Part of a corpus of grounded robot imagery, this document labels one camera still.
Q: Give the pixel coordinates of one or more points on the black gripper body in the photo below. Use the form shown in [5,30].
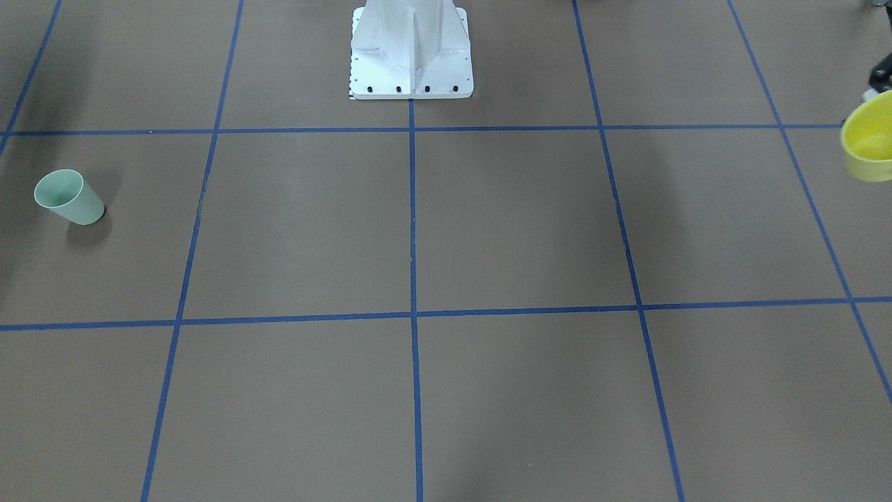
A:
[883,70]

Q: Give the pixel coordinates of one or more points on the yellow plastic cup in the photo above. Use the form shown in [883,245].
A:
[865,138]

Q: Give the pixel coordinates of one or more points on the green plastic cup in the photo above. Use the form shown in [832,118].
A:
[66,193]

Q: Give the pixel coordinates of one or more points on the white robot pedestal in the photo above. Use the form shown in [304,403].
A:
[410,50]

